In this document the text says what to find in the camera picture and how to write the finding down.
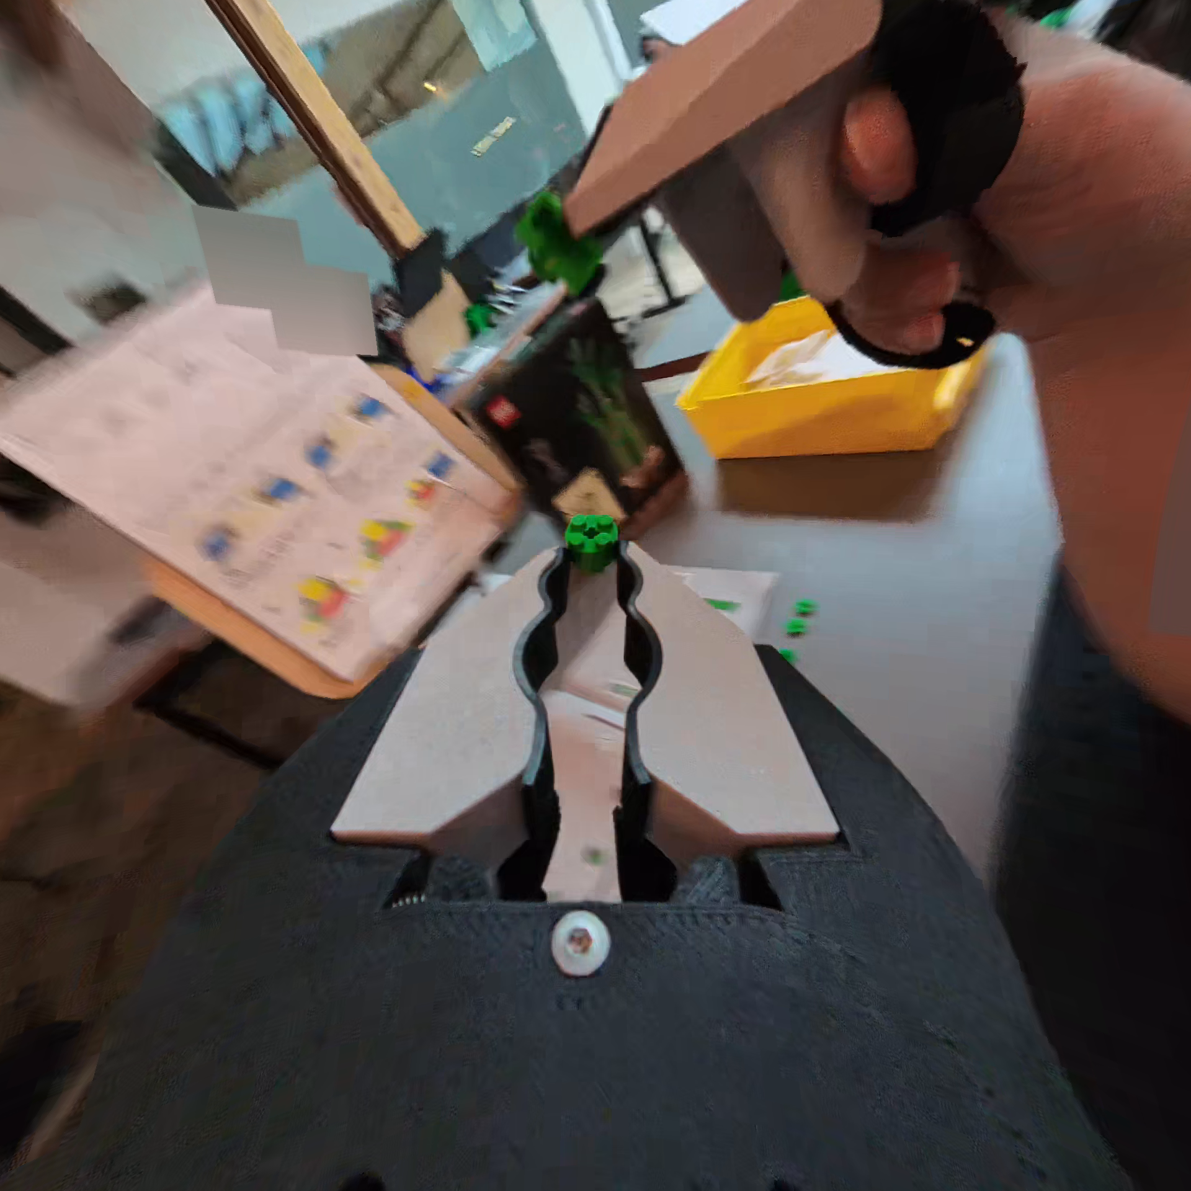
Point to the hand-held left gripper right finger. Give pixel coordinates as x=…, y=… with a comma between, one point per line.
x=734, y=744

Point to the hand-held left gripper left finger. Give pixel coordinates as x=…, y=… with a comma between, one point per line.
x=436, y=734

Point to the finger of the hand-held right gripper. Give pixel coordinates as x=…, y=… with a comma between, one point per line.
x=716, y=102

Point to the green leafy toy brick piece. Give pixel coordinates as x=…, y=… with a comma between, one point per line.
x=558, y=247

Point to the green round toy brick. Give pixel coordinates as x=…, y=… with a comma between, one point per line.
x=591, y=542

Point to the person's right forearm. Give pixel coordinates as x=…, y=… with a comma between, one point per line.
x=1115, y=512

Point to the brown desk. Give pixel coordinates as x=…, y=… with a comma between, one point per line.
x=883, y=559

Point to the person's right hand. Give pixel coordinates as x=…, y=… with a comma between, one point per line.
x=1097, y=186

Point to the white plastic bag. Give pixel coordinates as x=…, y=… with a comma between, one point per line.
x=799, y=359

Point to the yellow plastic bin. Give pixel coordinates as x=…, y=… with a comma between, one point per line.
x=818, y=418

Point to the black toy brick box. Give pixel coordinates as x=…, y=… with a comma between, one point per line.
x=585, y=418

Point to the printed instruction sheet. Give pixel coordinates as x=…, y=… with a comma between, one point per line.
x=260, y=483

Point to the person's dark pants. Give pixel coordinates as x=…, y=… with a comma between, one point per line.
x=1097, y=883

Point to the wooden post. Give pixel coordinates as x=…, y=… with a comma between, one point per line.
x=320, y=120

